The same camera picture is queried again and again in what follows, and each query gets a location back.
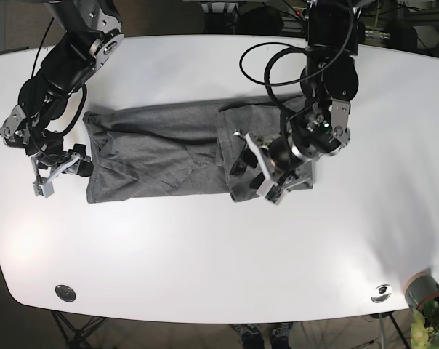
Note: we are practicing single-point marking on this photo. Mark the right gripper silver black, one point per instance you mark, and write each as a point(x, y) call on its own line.
point(47, 168)

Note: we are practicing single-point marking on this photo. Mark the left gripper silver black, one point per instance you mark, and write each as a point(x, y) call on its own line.
point(279, 171)

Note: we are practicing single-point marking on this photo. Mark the grey T-shirt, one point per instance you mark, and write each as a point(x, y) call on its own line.
point(175, 150)

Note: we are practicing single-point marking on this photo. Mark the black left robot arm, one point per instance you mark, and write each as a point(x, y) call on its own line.
point(329, 82)

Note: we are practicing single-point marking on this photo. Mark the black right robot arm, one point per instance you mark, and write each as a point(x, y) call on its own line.
point(50, 103)

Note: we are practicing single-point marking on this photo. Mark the left silver table grommet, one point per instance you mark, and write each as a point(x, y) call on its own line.
point(65, 293)

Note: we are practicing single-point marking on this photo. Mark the silver table grommet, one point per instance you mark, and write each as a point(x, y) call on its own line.
point(65, 293)
point(381, 293)

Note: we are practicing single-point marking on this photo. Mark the black folding table legs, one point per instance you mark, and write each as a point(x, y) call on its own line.
point(74, 337)

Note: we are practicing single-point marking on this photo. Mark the right silver table grommet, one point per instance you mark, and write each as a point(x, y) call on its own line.
point(381, 293)

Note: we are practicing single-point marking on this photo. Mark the grey plant pot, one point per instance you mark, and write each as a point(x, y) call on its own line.
point(419, 289)

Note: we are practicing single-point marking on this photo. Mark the green potted plant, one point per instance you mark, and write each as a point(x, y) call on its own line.
point(425, 327)

